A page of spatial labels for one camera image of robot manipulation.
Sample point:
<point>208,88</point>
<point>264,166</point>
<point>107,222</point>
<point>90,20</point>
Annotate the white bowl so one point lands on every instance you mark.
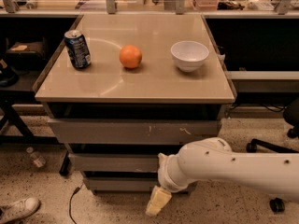
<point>189,56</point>

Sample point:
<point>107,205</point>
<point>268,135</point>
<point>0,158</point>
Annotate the grey drawer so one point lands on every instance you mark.
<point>115,163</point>
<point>128,131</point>
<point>98,184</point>

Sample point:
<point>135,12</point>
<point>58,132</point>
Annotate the black table frame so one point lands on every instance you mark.
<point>10,115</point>

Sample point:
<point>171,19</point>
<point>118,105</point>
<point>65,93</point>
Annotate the white sneaker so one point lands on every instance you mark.
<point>18,210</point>

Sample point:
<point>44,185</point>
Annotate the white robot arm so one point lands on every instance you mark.
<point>265,167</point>

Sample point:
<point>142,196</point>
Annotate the blue soda can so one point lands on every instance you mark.
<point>77,49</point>

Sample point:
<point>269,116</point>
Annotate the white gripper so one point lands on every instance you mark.
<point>164,174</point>

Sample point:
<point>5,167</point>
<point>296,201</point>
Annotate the grey bottom drawer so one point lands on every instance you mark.
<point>98,184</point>

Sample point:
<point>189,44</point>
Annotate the orange fruit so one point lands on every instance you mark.
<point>130,56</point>

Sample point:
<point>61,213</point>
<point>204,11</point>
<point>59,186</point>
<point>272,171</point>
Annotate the clear plastic bottle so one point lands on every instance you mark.
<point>36,158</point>

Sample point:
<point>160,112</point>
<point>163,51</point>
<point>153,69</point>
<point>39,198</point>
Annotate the grey top drawer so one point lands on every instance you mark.
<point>128,131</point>

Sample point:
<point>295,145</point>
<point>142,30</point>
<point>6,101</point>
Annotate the grey drawer cabinet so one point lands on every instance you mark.
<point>155,90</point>

